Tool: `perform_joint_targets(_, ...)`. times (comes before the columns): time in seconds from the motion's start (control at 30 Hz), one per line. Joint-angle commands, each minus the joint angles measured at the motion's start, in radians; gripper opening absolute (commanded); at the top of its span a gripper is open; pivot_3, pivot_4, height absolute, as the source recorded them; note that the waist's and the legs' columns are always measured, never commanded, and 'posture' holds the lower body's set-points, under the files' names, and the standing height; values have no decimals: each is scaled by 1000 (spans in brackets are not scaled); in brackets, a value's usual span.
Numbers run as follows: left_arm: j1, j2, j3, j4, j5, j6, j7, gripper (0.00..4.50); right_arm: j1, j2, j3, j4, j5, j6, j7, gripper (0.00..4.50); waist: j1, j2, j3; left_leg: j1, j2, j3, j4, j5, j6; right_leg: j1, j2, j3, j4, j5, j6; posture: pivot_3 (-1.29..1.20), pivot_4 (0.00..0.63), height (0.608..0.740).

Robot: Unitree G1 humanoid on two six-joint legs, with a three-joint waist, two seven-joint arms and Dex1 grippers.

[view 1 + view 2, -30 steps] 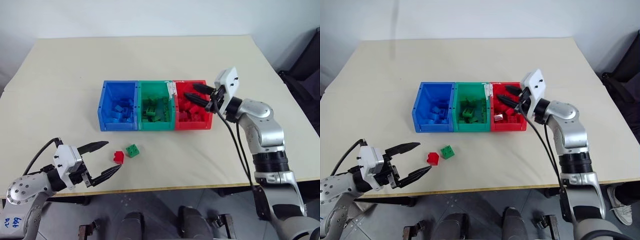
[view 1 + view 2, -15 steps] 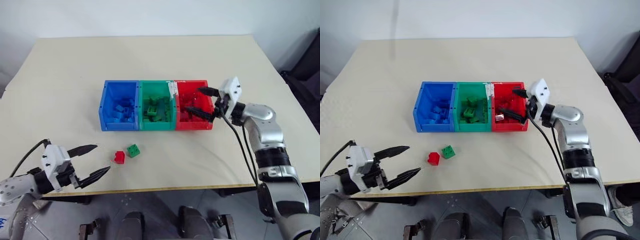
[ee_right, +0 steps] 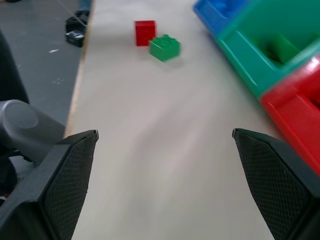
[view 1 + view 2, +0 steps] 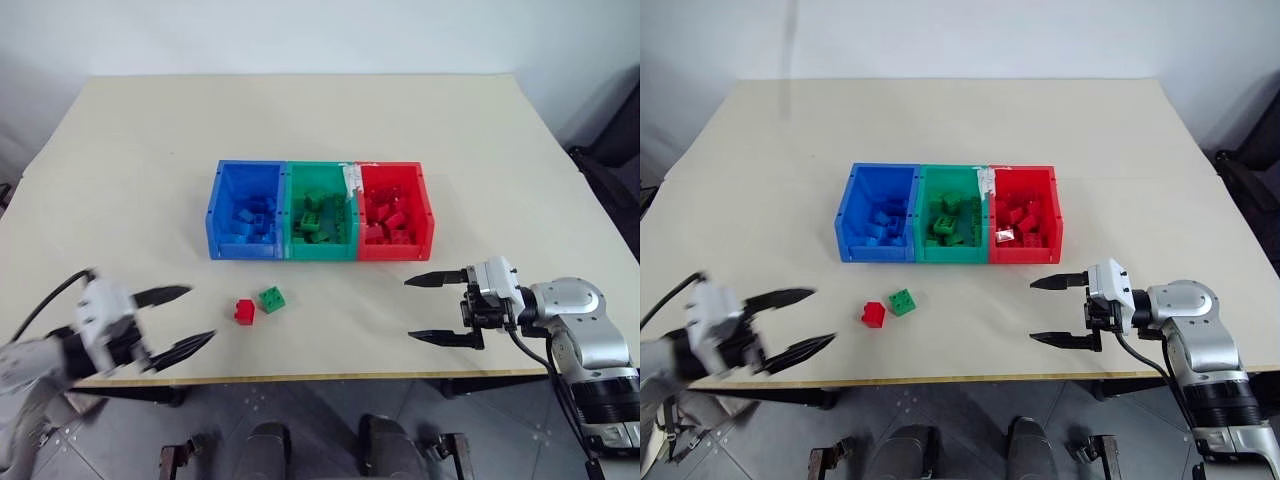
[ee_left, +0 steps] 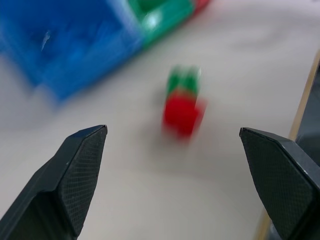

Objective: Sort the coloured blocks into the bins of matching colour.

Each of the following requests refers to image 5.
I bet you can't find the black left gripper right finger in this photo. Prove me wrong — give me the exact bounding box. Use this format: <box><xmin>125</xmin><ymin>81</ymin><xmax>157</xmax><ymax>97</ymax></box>
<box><xmin>239</xmin><ymin>127</ymin><xmax>320</xmax><ymax>240</ymax></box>

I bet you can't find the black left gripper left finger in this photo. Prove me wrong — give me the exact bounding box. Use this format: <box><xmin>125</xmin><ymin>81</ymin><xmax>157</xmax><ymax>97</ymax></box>
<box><xmin>0</xmin><ymin>124</ymin><xmax>109</xmax><ymax>240</ymax></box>

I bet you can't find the red block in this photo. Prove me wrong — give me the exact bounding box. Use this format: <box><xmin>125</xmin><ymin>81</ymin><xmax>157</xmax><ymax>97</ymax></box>
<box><xmin>161</xmin><ymin>91</ymin><xmax>209</xmax><ymax>139</ymax></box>

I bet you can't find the blue plastic bin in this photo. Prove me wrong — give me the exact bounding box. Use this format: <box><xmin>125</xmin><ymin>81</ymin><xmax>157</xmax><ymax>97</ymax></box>
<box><xmin>0</xmin><ymin>0</ymin><xmax>146</xmax><ymax>103</ymax></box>

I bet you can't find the green block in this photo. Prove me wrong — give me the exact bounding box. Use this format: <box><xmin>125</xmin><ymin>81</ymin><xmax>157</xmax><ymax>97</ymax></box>
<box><xmin>166</xmin><ymin>64</ymin><xmax>202</xmax><ymax>100</ymax></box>

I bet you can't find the green plastic bin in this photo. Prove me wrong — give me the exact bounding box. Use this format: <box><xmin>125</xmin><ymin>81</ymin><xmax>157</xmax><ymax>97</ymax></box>
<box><xmin>127</xmin><ymin>0</ymin><xmax>198</xmax><ymax>50</ymax></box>

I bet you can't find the red plastic bin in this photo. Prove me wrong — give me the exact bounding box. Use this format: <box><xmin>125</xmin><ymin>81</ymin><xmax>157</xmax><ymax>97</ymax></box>
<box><xmin>193</xmin><ymin>0</ymin><xmax>211</xmax><ymax>15</ymax></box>

